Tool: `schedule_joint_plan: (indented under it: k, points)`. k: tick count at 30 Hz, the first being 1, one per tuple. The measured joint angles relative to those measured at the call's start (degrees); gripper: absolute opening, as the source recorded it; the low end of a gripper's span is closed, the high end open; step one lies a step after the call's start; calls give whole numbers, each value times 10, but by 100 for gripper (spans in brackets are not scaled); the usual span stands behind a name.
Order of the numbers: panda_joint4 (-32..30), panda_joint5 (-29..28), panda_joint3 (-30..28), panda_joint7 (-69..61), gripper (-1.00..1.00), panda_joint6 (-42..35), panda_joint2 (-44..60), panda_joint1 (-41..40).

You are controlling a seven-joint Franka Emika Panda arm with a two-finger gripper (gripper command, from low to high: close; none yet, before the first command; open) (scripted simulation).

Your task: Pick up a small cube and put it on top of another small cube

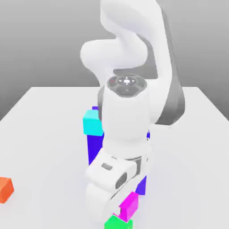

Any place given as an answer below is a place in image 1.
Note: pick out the large blue box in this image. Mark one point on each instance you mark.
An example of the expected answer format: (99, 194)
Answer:
(94, 148)

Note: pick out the small cyan cube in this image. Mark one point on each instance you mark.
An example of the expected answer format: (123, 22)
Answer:
(92, 123)

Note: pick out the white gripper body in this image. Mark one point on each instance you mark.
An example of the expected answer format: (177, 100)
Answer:
(98, 202)

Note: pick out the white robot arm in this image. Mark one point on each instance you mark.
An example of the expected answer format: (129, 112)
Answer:
(125, 116)

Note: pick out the small green cube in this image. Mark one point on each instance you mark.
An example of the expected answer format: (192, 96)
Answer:
(114, 223)

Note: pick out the small magenta cube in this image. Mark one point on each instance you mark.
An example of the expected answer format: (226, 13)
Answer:
(129, 205)

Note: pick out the small orange cube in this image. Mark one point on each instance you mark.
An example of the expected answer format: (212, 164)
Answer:
(5, 189)

